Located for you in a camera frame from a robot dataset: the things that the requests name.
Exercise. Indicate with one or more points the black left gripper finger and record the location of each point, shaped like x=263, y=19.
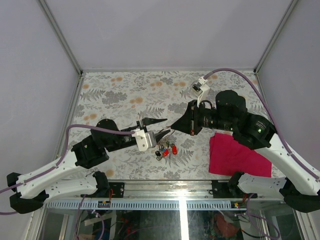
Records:
x=160, y=135
x=150, y=121

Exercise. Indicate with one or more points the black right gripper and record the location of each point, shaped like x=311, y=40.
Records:
x=188, y=123

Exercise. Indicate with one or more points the large metal keyring with clips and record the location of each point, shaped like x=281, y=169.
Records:
x=164, y=142

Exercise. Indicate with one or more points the blue tagged key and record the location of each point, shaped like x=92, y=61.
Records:
x=165, y=153

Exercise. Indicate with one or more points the red tagged key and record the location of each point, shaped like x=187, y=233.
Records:
x=174, y=149

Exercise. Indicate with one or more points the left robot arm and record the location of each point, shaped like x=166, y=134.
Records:
x=51, y=182

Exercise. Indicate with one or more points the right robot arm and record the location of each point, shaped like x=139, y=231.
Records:
x=300, y=186

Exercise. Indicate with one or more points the floral patterned table mat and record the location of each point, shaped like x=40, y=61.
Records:
x=126, y=97

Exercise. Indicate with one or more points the red folded cloth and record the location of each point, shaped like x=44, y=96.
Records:
x=227, y=156

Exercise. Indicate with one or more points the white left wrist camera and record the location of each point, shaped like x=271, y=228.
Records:
x=144, y=140

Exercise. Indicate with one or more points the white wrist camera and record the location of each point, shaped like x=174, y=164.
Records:
x=201, y=89
x=144, y=140

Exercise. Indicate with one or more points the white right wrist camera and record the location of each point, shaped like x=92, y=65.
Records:
x=201, y=89

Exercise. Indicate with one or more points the grey slotted cable duct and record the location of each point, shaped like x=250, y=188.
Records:
x=122, y=204

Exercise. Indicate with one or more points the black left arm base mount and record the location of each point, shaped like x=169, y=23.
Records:
x=106, y=189

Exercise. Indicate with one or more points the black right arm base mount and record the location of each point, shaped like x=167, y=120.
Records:
x=228, y=189

